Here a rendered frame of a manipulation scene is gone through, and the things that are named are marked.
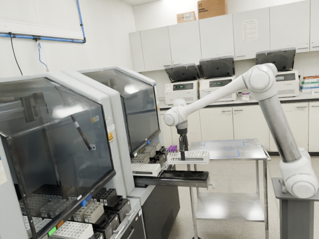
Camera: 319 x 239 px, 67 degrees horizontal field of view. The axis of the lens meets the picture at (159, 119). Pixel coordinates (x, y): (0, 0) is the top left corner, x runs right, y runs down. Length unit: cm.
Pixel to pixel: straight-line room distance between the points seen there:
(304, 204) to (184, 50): 307
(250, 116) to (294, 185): 252
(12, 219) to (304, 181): 132
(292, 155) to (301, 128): 255
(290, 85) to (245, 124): 83
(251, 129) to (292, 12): 176
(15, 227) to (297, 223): 156
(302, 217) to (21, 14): 275
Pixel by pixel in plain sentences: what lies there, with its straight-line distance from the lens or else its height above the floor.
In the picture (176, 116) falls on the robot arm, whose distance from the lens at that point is 148.
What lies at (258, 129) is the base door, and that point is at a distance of 395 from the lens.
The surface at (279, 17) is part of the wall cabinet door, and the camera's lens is 413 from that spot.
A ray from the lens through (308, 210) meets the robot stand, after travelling 183.
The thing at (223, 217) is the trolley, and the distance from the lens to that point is 222.
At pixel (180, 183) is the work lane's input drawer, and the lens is 169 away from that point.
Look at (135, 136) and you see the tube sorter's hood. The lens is 177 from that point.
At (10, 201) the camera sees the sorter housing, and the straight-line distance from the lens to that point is 102.
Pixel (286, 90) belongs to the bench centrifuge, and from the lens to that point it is 388.
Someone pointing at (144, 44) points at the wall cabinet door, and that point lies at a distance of 440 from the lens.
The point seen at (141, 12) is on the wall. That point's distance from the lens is 485.
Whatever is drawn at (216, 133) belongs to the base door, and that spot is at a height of 40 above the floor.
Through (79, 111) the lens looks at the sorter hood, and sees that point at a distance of 125.
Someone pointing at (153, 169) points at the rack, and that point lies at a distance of 175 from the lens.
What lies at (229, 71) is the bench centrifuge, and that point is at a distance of 428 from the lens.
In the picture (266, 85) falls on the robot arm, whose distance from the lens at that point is 131.
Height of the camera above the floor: 157
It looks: 13 degrees down
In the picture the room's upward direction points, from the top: 7 degrees counter-clockwise
